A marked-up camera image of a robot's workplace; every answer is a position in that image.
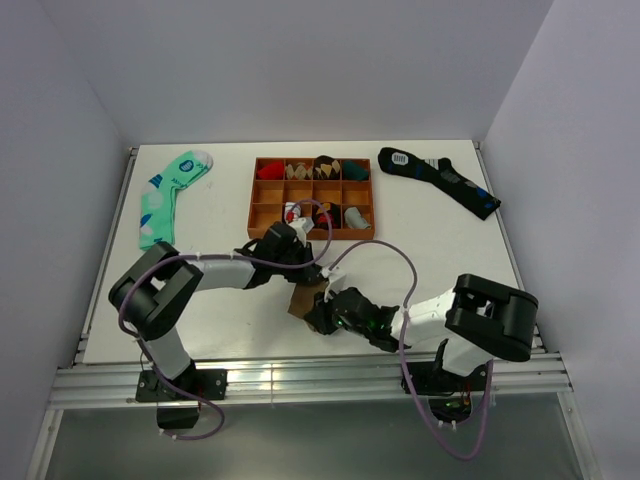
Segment orange compartment tray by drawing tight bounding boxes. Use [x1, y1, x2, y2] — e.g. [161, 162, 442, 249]
[247, 157, 376, 241]

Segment brown argyle rolled sock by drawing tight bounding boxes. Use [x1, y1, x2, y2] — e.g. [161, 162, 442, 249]
[312, 155, 341, 180]

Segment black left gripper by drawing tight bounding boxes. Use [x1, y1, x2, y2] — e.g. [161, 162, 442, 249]
[271, 241, 320, 283]

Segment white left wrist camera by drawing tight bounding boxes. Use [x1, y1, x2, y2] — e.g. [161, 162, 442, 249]
[285, 210, 314, 245]

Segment tan brown ribbed sock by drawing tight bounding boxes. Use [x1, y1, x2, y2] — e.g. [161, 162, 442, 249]
[287, 280, 328, 334]

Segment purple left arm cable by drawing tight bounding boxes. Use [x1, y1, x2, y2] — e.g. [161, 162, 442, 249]
[118, 198, 335, 442]

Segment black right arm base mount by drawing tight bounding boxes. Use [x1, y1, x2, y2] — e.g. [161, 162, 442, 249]
[408, 362, 488, 423]

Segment black red argyle rolled sock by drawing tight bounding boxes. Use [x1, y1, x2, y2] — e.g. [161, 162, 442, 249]
[312, 202, 341, 231]

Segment white striped rolled sock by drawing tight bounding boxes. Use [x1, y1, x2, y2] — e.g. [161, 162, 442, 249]
[283, 202, 301, 224]

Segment beige argyle rolled sock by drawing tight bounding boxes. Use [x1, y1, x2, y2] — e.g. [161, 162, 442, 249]
[285, 161, 313, 180]

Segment aluminium table edge rail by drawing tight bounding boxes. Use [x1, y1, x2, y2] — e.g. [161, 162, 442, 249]
[29, 144, 574, 411]

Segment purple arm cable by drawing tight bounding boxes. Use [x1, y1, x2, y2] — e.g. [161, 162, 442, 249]
[118, 198, 335, 442]
[329, 240, 495, 461]

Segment black blue patterned sock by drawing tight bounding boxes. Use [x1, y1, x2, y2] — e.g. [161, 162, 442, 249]
[378, 147, 501, 220]

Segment grey rolled sock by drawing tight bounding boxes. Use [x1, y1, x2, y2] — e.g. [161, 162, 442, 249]
[344, 206, 372, 230]

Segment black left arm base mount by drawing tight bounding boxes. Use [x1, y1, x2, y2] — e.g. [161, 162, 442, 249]
[134, 367, 227, 434]

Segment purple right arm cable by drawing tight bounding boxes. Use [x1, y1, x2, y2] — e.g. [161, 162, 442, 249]
[329, 240, 495, 461]

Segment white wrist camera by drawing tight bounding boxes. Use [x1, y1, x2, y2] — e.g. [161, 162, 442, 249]
[285, 210, 314, 245]
[321, 267, 346, 302]

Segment mint green patterned sock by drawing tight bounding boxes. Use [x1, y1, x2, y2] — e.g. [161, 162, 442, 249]
[138, 150, 214, 250]

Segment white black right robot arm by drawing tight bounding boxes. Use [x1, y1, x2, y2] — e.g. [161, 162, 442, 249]
[302, 274, 539, 390]

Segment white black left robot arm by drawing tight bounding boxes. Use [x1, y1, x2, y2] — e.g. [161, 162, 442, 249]
[108, 222, 323, 399]

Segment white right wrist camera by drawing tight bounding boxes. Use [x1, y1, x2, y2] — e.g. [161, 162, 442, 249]
[321, 267, 346, 302]

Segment dark teal rolled sock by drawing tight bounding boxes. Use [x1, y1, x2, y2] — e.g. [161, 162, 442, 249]
[342, 160, 370, 182]

